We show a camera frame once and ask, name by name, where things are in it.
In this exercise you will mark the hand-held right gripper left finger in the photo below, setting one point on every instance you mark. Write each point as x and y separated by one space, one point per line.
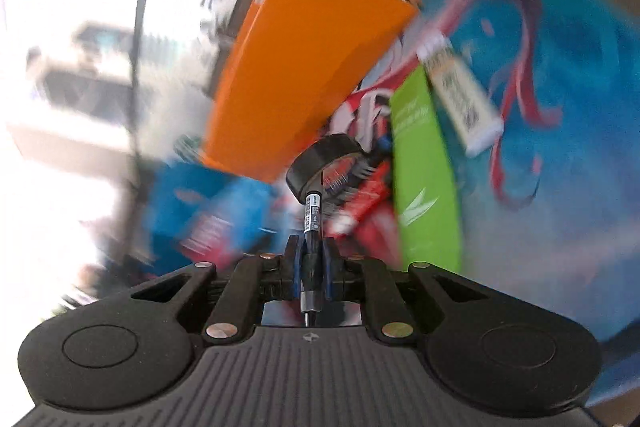
298 259

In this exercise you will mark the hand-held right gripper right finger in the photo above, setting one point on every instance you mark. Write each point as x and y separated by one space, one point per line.
327 268

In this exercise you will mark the black pen with white label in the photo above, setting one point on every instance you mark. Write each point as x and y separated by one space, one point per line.
312 227

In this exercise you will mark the red tube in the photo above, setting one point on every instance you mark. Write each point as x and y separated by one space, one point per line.
365 202

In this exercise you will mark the orange cardboard box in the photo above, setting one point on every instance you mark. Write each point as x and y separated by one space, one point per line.
300 57

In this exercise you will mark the small white barcode box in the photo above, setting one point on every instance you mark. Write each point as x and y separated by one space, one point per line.
460 97

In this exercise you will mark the black tape roll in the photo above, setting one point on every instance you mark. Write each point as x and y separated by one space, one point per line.
310 167

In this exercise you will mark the blue box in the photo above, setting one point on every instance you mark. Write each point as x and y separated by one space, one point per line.
200 207

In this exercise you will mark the green flat box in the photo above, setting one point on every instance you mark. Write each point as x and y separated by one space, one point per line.
425 167

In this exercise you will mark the blue and red printed mat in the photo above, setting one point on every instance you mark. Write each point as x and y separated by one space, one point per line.
550 157

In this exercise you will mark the black partition frame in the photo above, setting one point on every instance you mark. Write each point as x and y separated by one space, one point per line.
142 32

